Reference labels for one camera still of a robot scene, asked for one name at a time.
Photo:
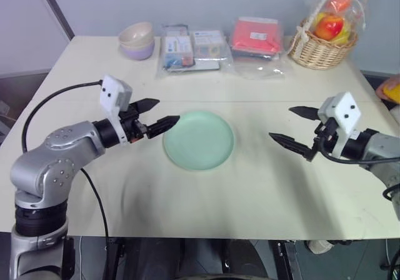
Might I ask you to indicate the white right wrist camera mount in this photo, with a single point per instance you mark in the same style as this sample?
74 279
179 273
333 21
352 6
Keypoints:
342 109

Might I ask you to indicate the red yellow apple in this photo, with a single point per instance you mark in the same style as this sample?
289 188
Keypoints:
328 27

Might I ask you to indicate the yellow fruit in basket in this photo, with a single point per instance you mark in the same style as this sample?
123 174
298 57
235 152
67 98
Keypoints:
347 36

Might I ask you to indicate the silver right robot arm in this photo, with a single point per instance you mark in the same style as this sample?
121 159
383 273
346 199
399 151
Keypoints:
379 145

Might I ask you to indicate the purple bowl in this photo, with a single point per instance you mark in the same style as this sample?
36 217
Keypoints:
139 51

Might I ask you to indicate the black table frame bar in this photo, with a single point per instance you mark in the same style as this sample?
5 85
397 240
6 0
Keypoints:
286 259

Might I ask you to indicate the white blue printed box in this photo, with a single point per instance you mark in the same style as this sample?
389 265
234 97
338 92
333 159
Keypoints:
178 50

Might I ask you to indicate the person's bare hand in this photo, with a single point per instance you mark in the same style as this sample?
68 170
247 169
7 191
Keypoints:
382 87

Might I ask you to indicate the mint green round plate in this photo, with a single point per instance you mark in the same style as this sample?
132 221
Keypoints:
200 142

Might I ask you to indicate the clear bag with red cloth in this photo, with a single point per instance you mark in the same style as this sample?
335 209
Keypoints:
265 69

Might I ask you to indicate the orange fruit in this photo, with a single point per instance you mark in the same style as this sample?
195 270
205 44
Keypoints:
339 2

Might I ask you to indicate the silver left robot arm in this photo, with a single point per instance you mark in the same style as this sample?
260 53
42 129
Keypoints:
62 142

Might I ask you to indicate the clear bag with boxes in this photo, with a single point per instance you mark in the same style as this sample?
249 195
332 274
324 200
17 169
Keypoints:
190 73

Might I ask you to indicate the yellow fruit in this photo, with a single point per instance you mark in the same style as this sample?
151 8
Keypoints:
347 36
393 94

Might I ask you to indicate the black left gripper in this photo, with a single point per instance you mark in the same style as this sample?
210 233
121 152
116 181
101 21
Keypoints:
132 127

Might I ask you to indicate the white rounded object under table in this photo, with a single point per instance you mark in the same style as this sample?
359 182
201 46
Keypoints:
319 247

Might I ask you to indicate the red packets in bag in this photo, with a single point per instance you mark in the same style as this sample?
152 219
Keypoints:
254 34

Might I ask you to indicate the dark grey wall post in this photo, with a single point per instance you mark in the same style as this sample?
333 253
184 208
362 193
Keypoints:
56 8

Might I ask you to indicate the beige bowl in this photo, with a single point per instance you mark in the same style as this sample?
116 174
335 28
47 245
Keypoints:
136 33

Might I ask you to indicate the clear plastic basket wrap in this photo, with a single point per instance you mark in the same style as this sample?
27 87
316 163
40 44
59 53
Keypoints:
356 11

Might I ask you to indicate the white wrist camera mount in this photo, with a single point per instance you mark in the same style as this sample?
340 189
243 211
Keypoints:
342 109
112 92

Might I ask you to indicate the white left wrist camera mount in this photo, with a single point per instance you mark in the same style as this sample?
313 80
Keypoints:
112 92

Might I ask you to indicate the colourful cube puzzle box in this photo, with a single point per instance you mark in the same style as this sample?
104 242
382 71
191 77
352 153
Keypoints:
207 45

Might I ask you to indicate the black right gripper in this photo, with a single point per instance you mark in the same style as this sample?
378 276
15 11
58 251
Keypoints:
326 136

